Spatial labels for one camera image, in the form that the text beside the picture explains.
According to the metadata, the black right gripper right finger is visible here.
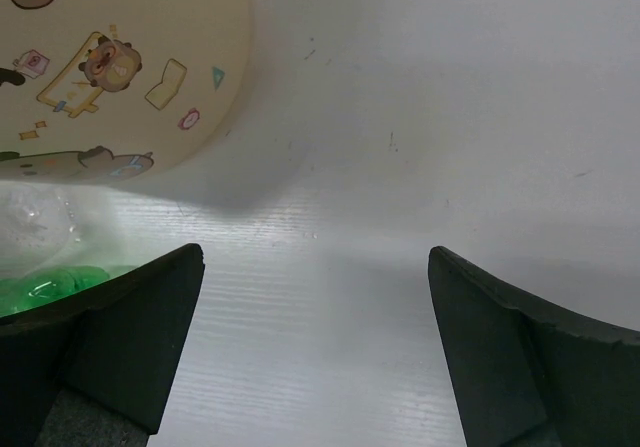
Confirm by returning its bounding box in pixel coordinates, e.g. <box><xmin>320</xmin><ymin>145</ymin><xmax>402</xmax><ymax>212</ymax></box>
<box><xmin>428</xmin><ymin>247</ymin><xmax>639</xmax><ymax>446</ymax></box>

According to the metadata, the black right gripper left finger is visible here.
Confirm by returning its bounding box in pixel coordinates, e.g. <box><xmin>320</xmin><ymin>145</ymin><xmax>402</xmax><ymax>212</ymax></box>
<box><xmin>1</xmin><ymin>243</ymin><xmax>204</xmax><ymax>446</ymax></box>

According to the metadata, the cream cartoon capybara bin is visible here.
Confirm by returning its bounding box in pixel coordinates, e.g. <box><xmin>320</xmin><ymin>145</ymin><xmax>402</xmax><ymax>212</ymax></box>
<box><xmin>1</xmin><ymin>0</ymin><xmax>252</xmax><ymax>185</ymax></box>

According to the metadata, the green plastic bottle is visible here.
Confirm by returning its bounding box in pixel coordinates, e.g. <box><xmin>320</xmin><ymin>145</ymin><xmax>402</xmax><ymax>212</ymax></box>
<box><xmin>1</xmin><ymin>265</ymin><xmax>135</xmax><ymax>317</ymax></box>

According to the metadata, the clear bottle blue white label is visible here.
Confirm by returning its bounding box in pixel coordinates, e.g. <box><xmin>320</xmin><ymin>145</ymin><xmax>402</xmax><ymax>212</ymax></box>
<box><xmin>1</xmin><ymin>184</ymin><xmax>76</xmax><ymax>278</ymax></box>

